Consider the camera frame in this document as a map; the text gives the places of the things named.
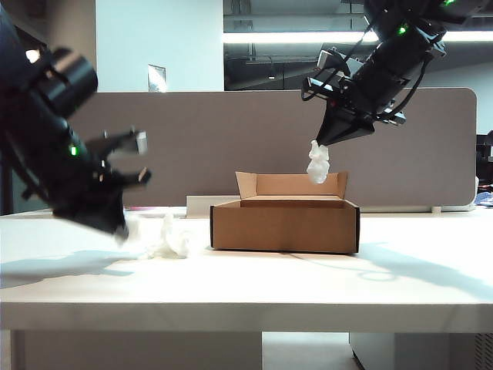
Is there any dark background office monitor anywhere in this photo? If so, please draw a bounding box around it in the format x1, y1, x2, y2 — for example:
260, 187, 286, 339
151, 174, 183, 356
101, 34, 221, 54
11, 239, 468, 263
476, 130, 493, 182

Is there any white cable cover box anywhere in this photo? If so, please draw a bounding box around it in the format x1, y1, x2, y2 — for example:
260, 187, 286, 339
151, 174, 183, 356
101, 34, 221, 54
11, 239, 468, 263
186, 195, 213, 219

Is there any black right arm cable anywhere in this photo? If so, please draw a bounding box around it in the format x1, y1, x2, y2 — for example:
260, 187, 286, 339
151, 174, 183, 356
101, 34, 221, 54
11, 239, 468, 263
338, 22, 377, 67
389, 53, 430, 117

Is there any large white paper ball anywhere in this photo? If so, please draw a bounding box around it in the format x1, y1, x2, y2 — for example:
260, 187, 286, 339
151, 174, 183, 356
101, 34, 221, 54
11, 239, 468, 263
130, 213, 194, 260

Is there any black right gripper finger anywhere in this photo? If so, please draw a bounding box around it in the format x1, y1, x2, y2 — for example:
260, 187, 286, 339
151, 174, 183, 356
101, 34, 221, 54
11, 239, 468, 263
315, 107, 348, 145
319, 117, 375, 148

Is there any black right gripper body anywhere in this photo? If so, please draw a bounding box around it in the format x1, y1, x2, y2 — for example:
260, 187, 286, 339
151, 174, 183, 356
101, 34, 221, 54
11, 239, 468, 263
327, 78, 407, 133

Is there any small white paper ball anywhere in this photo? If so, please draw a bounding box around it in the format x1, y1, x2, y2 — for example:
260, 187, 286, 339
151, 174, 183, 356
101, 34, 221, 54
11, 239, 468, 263
306, 140, 331, 185

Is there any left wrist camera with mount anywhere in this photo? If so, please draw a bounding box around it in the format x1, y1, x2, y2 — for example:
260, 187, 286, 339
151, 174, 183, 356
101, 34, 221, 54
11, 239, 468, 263
86, 129, 152, 187

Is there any long ceiling light strip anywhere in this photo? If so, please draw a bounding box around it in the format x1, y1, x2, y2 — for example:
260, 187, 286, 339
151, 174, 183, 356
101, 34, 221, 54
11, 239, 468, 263
223, 30, 493, 44

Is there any white table support panel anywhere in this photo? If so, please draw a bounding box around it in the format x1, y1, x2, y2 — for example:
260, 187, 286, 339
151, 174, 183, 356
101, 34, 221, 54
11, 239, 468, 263
11, 330, 263, 370

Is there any brown cardboard box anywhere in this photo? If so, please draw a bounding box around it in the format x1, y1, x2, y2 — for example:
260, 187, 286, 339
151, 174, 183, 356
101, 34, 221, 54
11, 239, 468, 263
210, 170, 361, 255

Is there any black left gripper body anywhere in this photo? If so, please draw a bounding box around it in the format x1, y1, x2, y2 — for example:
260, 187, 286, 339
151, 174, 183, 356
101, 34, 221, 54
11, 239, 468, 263
52, 172, 128, 236

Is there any grey fabric desk divider panel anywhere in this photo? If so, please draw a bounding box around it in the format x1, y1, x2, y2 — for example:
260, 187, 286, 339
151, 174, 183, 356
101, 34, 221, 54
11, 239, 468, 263
65, 87, 478, 214

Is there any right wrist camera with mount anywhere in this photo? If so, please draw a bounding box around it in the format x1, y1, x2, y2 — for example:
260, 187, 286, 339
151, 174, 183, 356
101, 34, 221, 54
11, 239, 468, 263
301, 47, 352, 103

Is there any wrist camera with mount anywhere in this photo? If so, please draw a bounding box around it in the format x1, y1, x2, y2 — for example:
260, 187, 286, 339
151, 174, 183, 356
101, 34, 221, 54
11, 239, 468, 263
301, 47, 352, 103
86, 129, 152, 187

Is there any small wall poster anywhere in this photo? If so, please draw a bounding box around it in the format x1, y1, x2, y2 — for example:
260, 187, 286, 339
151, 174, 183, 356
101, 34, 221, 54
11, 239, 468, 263
148, 64, 168, 93

